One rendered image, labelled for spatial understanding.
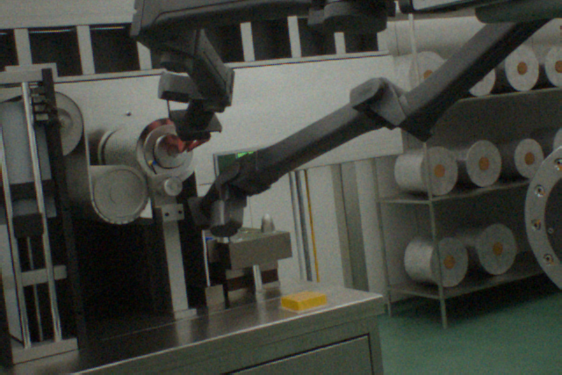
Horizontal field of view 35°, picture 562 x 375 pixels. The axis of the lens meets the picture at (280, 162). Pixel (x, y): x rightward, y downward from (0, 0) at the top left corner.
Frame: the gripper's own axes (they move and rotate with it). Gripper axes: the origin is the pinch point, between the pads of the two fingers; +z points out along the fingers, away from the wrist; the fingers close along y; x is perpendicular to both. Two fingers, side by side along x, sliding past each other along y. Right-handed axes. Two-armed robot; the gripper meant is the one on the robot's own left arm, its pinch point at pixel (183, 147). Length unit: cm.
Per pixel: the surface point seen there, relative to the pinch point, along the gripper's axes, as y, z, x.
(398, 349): 208, 225, 27
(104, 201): -17.2, 9.9, -4.2
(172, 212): -5.5, 6.3, -11.7
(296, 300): 10.5, 3.2, -39.5
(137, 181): -9.6, 7.5, -1.7
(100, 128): -4.1, 24.7, 28.4
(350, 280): 78, 70, -5
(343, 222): 78, 58, 10
